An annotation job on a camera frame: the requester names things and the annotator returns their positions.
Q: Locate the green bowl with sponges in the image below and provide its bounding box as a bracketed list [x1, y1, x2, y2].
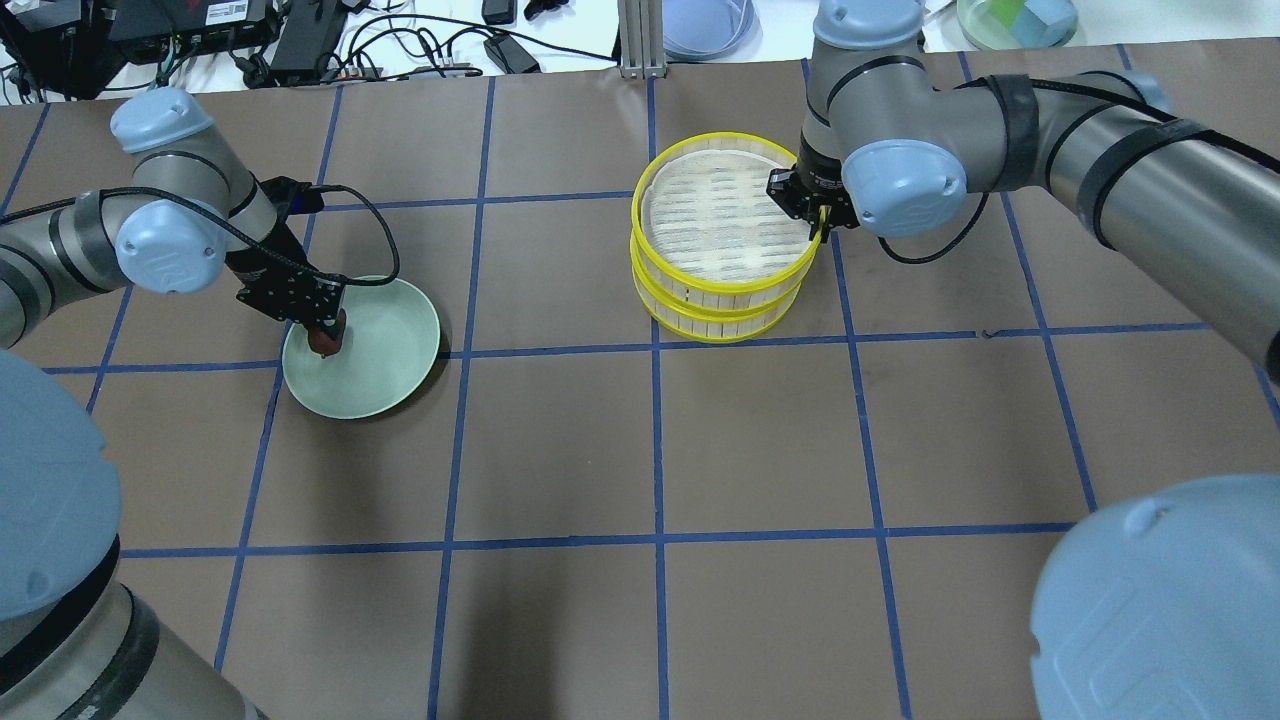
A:
[956, 1, 1079, 51]

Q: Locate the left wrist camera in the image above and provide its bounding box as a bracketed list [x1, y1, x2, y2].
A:
[259, 176, 325, 217]

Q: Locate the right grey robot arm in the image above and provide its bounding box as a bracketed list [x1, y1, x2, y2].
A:
[768, 1, 1279, 719]

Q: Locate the black power adapter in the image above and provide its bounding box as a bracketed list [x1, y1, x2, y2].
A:
[483, 35, 541, 76]

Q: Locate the light green plate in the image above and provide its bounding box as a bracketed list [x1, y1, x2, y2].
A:
[282, 279, 442, 420]

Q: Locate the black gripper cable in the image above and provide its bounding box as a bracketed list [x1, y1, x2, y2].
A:
[877, 190, 991, 266]
[0, 184, 402, 288]

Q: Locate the yellow bamboo steamer basket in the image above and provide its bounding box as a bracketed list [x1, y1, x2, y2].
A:
[628, 241, 805, 345]

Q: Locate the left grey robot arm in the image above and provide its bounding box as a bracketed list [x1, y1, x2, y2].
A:
[3, 87, 346, 719]

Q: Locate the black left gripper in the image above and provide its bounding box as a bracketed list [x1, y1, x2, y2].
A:
[225, 225, 342, 328]

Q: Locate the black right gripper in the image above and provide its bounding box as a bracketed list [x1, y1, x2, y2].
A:
[767, 167, 860, 243]

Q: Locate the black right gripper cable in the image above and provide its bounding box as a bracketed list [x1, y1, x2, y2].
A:
[877, 190, 991, 266]

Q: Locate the blue plate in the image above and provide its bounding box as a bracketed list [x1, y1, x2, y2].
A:
[660, 1, 756, 61]

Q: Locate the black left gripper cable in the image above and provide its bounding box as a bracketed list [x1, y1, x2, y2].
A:
[0, 184, 402, 288]

